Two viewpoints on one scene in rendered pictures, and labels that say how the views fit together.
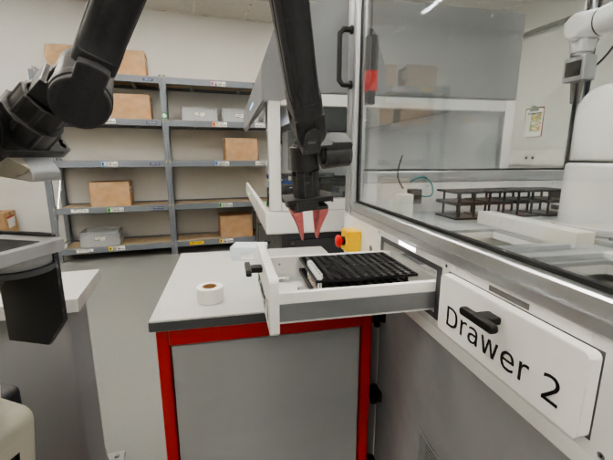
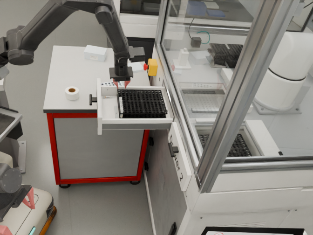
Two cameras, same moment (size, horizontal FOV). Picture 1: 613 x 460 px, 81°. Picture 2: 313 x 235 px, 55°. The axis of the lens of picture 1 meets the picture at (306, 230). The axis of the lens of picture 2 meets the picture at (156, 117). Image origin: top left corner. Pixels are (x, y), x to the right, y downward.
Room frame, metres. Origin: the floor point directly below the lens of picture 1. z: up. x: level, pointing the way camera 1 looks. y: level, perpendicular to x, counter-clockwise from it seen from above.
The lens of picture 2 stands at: (-0.33, -0.10, 1.81)
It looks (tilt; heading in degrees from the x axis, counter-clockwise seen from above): 42 degrees down; 355
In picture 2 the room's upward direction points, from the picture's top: 11 degrees clockwise
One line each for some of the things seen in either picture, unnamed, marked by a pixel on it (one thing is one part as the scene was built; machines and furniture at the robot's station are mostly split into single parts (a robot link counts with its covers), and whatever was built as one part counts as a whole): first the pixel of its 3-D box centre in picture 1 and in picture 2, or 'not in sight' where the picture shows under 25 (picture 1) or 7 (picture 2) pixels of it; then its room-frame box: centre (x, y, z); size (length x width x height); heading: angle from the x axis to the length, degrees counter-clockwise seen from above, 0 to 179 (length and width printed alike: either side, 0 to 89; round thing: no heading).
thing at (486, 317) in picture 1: (484, 318); (173, 149); (0.50, -0.27, 0.91); 0.07 x 0.04 x 0.01; 12
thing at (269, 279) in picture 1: (266, 282); (98, 105); (0.74, 0.09, 0.87); 0.29 x 0.02 x 0.11; 12
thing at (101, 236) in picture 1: (102, 236); not in sight; (4.07, 2.38, 0.22); 0.40 x 0.30 x 0.17; 109
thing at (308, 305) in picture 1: (357, 279); (142, 107); (0.79, -0.12, 0.86); 0.40 x 0.26 x 0.06; 102
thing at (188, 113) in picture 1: (199, 116); not in sight; (4.43, 1.27, 1.61); 0.40 x 0.30 x 0.17; 109
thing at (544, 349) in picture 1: (497, 336); (178, 154); (0.50, -0.29, 0.87); 0.29 x 0.02 x 0.11; 12
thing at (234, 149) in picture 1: (240, 150); not in sight; (4.60, 0.83, 1.22); 0.41 x 0.32 x 0.28; 109
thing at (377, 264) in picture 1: (353, 277); (140, 106); (0.78, -0.11, 0.87); 0.22 x 0.18 x 0.06; 102
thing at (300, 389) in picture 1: (263, 374); (98, 120); (1.15, 0.15, 0.38); 0.62 x 0.58 x 0.76; 12
